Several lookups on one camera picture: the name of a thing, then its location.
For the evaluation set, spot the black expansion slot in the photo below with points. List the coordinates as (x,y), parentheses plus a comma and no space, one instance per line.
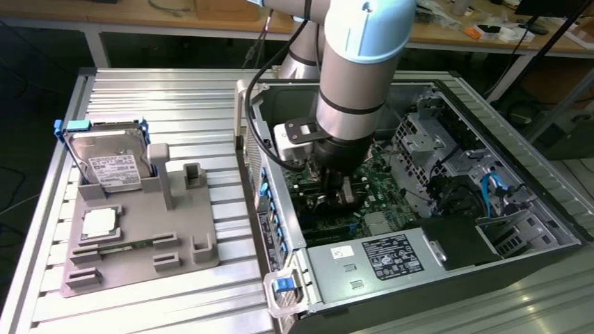
(325,234)

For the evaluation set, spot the blue case latch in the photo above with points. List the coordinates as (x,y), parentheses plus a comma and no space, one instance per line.
(283,285)

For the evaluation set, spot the grey parts rack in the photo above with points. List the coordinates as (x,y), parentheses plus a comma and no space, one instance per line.
(139,250)

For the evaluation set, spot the cardboard box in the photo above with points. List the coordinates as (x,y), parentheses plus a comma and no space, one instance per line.
(225,9)

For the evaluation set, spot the open black PC case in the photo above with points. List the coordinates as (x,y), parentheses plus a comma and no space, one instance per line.
(510,278)

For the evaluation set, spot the silver CPU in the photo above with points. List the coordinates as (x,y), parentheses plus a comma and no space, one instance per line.
(99,223)

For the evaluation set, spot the hard disk in blue caddy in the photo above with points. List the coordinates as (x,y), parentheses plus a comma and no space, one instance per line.
(109,160)

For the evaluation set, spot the chipset heatsink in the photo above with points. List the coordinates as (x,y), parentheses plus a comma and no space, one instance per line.
(377,224)

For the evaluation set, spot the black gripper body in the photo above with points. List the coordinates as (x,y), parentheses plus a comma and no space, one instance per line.
(343,153)

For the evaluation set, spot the green motherboard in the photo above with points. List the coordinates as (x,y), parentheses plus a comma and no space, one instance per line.
(385,195)

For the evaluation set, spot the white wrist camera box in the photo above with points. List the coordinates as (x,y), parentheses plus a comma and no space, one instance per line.
(293,149)

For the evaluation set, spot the grey power supply unit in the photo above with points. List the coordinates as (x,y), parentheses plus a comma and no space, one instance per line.
(372,261)

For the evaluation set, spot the wooden workbench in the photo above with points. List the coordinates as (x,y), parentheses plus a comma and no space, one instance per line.
(139,17)

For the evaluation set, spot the green RAM stick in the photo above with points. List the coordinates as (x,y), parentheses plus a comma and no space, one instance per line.
(123,246)

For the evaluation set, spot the black tripod pole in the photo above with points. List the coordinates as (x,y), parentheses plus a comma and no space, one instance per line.
(542,45)

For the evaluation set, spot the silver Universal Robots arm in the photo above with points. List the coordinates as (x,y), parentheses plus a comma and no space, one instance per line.
(353,80)

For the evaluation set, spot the black monitor stand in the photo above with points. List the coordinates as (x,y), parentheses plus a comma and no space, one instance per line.
(534,21)

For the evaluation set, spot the orange small box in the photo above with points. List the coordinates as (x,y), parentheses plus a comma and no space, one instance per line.
(473,33)

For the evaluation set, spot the black power supply shroud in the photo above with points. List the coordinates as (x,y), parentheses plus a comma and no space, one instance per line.
(454,243)

